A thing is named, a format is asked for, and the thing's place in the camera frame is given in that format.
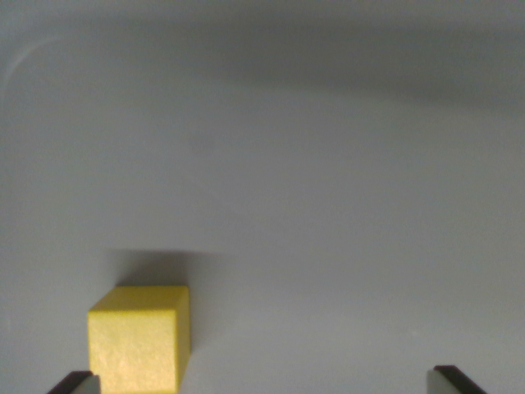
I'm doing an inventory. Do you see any white plastic bin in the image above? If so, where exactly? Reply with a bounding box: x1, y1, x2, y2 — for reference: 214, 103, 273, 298
0, 0, 525, 394

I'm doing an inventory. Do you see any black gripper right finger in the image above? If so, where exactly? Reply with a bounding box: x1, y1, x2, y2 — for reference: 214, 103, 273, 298
426, 364, 489, 394

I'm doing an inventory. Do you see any yellow cube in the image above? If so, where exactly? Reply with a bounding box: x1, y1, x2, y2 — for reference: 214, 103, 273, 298
87, 285, 193, 394

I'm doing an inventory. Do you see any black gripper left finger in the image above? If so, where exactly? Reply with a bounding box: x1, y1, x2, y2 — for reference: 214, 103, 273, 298
47, 370, 101, 394

